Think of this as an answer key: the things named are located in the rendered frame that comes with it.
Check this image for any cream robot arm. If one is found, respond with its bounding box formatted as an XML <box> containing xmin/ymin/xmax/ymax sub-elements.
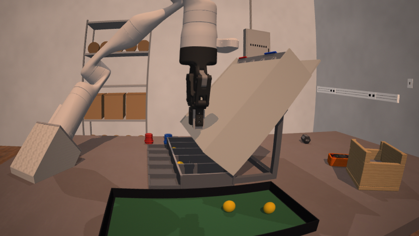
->
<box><xmin>48</xmin><ymin>0</ymin><xmax>239</xmax><ymax>139</ymax></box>

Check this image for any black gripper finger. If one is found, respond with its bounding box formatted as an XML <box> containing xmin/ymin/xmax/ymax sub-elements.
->
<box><xmin>188</xmin><ymin>70</ymin><xmax>212</xmax><ymax>129</ymax></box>
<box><xmin>186</xmin><ymin>74</ymin><xmax>193</xmax><ymax>125</ymax></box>

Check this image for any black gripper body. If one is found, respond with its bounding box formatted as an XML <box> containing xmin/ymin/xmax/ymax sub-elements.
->
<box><xmin>179</xmin><ymin>46</ymin><xmax>217</xmax><ymax>91</ymax></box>

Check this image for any red plug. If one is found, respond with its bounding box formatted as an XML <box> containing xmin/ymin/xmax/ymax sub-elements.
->
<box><xmin>144</xmin><ymin>133</ymin><xmax>153</xmax><ymax>144</ymax></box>

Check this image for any wooden crate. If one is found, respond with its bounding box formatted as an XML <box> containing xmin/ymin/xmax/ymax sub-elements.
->
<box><xmin>346</xmin><ymin>140</ymin><xmax>407</xmax><ymax>191</ymax></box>

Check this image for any green tray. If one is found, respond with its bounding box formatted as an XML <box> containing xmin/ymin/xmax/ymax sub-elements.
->
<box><xmin>99</xmin><ymin>181</ymin><xmax>319</xmax><ymax>236</ymax></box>

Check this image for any orange digital multimeter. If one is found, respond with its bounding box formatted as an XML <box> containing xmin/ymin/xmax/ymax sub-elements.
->
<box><xmin>327</xmin><ymin>153</ymin><xmax>349</xmax><ymax>167</ymax></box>

